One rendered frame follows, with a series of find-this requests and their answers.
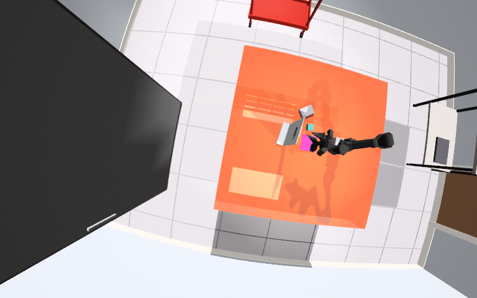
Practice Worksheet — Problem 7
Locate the grey panel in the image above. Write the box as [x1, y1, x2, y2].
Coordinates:
[276, 117, 305, 146]

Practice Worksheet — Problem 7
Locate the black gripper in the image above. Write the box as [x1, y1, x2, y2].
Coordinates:
[308, 129, 334, 152]

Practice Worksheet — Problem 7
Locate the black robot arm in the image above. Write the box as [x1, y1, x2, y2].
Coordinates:
[317, 132, 394, 156]

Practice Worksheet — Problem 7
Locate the translucent pink square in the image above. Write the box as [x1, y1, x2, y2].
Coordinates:
[300, 134, 312, 151]

